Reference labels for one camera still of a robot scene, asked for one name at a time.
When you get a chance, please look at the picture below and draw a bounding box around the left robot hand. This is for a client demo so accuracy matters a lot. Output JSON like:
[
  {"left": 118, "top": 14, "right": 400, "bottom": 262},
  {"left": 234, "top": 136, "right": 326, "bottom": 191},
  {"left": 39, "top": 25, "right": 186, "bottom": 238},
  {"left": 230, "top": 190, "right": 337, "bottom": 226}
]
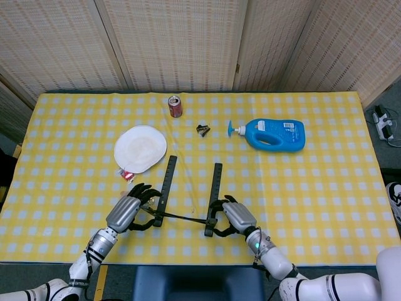
[{"left": 105, "top": 184, "right": 164, "bottom": 235}]

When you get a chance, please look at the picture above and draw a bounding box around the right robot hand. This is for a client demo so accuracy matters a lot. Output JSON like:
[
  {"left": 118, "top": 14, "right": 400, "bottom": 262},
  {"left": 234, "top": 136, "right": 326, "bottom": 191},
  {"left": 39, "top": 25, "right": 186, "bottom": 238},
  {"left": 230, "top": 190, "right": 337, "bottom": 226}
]
[{"left": 208, "top": 194, "right": 258, "bottom": 238}]

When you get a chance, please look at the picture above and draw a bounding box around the black folding stand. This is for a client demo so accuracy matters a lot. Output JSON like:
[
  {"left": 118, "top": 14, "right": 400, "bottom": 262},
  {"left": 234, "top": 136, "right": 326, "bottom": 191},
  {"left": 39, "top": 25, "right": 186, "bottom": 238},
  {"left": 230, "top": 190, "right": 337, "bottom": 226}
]
[{"left": 140, "top": 156, "right": 224, "bottom": 238}]

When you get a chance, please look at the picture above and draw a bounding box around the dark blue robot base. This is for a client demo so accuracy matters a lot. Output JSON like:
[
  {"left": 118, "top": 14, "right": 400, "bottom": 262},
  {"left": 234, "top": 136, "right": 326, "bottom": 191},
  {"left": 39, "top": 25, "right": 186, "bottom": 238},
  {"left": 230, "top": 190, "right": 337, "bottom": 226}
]
[{"left": 133, "top": 265, "right": 266, "bottom": 301}]

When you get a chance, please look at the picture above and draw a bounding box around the small red snack packet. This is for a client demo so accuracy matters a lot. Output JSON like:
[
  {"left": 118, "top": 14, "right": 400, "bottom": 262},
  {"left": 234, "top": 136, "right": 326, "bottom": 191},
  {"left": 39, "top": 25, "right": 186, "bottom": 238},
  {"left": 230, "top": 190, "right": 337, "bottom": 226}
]
[{"left": 117, "top": 168, "right": 135, "bottom": 182}]

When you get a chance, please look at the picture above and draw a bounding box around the white paper plate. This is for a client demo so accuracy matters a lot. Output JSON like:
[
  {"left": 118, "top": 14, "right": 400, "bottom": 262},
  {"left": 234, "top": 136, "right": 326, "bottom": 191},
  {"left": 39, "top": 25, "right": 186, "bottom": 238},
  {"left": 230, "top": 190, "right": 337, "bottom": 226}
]
[{"left": 113, "top": 125, "right": 168, "bottom": 174}]

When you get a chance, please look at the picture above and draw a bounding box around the yellow checkered tablecloth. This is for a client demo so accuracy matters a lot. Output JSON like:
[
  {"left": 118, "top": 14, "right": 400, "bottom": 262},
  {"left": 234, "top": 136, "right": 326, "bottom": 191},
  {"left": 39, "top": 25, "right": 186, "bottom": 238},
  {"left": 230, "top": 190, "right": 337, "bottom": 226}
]
[{"left": 0, "top": 91, "right": 401, "bottom": 264}]

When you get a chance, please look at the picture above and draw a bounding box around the blue pump detergent bottle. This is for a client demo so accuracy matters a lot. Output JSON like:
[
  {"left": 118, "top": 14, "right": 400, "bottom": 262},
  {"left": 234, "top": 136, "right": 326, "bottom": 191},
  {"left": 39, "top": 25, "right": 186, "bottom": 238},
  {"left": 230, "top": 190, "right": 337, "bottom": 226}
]
[{"left": 227, "top": 118, "right": 306, "bottom": 153}]

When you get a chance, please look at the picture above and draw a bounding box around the red soda can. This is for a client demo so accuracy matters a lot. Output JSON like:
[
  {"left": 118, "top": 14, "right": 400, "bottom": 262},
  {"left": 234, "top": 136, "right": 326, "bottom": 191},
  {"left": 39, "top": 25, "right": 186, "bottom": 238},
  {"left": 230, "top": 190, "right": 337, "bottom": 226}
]
[{"left": 168, "top": 95, "right": 184, "bottom": 119}]

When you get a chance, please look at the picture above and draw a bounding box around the white black sneaker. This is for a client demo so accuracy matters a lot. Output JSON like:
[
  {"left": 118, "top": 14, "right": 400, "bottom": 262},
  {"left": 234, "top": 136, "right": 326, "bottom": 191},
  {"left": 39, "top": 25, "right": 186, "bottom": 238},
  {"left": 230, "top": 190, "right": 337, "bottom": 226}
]
[{"left": 385, "top": 181, "right": 401, "bottom": 225}]

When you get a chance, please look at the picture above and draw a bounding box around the white power strip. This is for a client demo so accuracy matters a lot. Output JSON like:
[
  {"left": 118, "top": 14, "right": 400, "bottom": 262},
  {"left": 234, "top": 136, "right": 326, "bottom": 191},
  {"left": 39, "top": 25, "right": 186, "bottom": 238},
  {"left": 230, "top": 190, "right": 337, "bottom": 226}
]
[{"left": 372, "top": 105, "right": 396, "bottom": 141}]

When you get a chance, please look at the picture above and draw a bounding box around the woven folding screen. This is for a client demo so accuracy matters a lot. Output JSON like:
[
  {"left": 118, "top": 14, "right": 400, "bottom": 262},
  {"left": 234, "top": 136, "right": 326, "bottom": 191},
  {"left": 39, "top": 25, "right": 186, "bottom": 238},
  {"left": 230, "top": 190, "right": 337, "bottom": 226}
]
[{"left": 0, "top": 0, "right": 401, "bottom": 139}]

